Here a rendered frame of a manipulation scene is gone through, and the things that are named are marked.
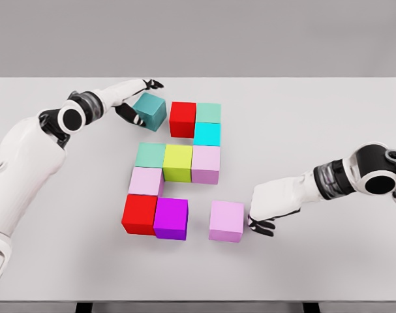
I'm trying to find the cyan cube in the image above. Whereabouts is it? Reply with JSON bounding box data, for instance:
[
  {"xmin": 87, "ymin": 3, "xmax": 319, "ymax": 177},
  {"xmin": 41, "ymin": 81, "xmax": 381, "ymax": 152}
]
[{"xmin": 193, "ymin": 122, "xmax": 222, "ymax": 147}]

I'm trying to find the pale pink cube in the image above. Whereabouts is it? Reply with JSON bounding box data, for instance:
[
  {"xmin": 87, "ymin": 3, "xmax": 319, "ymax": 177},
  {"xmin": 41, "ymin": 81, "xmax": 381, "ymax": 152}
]
[
  {"xmin": 208, "ymin": 200, "xmax": 245, "ymax": 244},
  {"xmin": 128, "ymin": 166, "xmax": 166, "ymax": 198},
  {"xmin": 190, "ymin": 145, "xmax": 221, "ymax": 185}
]

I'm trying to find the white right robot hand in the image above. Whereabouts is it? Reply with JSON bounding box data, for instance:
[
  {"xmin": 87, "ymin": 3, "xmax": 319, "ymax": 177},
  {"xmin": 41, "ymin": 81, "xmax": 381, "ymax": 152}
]
[{"xmin": 247, "ymin": 177, "xmax": 308, "ymax": 237}]

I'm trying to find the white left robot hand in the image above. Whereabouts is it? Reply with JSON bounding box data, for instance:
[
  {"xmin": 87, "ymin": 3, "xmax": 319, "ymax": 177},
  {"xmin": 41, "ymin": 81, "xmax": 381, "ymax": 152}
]
[{"xmin": 111, "ymin": 78, "xmax": 165, "ymax": 128}]

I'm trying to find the dark teal cube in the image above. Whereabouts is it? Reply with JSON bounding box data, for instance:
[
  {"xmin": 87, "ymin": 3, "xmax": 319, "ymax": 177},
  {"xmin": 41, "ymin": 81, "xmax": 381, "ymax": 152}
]
[{"xmin": 132, "ymin": 92, "xmax": 167, "ymax": 132}]

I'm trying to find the pale green cube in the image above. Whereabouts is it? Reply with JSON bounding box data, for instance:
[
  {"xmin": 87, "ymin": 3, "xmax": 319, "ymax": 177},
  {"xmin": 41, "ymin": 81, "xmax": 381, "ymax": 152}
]
[
  {"xmin": 195, "ymin": 102, "xmax": 222, "ymax": 125},
  {"xmin": 134, "ymin": 142, "xmax": 167, "ymax": 170}
]

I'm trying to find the yellow-green cube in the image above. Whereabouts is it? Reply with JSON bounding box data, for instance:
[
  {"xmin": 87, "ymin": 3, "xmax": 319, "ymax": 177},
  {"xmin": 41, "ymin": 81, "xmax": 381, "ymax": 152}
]
[{"xmin": 162, "ymin": 144, "xmax": 194, "ymax": 183}]

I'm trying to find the red cube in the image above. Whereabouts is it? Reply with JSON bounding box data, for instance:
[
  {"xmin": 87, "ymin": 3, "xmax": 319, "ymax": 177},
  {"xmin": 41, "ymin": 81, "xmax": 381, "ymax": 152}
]
[
  {"xmin": 169, "ymin": 101, "xmax": 198, "ymax": 138},
  {"xmin": 121, "ymin": 194, "xmax": 159, "ymax": 236}
]

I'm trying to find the magenta purple cube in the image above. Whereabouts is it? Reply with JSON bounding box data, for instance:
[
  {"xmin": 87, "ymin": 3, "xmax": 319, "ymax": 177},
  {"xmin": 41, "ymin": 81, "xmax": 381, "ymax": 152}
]
[{"xmin": 153, "ymin": 197, "xmax": 189, "ymax": 241}]

